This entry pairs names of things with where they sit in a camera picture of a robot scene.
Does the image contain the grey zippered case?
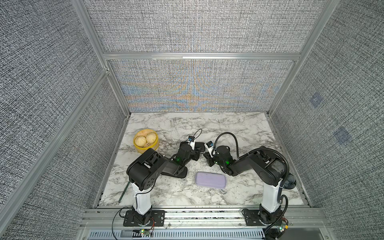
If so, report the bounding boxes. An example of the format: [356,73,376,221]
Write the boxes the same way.
[161,163,188,179]

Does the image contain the grey case back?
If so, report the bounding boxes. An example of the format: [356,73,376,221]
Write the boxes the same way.
[195,142,206,154]

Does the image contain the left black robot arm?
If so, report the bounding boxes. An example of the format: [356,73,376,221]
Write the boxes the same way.
[124,141,206,226]

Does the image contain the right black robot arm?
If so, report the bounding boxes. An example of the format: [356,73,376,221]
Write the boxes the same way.
[203,146,290,226]

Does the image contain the right steamed bun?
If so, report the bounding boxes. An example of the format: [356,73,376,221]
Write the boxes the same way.
[146,132,157,145]

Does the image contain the steamed bun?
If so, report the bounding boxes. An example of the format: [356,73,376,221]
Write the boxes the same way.
[134,136,147,148]
[146,132,157,145]

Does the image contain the yellow bamboo steamer basket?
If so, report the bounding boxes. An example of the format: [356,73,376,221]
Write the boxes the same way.
[133,129,159,154]

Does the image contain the left steamed bun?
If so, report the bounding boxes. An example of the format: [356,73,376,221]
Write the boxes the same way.
[134,136,147,148]

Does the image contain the dark round flower dish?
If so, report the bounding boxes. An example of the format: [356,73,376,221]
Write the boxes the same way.
[283,174,296,190]

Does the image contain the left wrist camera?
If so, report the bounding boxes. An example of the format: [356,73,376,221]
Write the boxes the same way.
[187,136,196,150]

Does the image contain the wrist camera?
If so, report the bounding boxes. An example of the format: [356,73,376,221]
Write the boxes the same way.
[206,141,215,158]
[187,136,196,150]

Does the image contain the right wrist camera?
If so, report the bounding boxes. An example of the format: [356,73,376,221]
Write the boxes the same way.
[206,141,215,158]

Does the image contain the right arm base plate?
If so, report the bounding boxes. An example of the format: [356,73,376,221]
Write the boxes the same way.
[242,209,266,227]

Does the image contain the green handled tool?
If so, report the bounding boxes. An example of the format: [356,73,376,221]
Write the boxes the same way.
[118,181,130,203]

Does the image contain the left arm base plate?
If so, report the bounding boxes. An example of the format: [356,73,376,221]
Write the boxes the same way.
[123,210,166,227]

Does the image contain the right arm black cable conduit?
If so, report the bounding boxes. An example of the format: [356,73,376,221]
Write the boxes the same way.
[213,131,290,232]

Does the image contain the white vented cable tray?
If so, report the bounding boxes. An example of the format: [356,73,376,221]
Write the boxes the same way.
[86,229,266,240]

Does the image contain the aluminium front rail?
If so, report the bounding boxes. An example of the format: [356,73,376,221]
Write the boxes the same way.
[80,206,331,229]

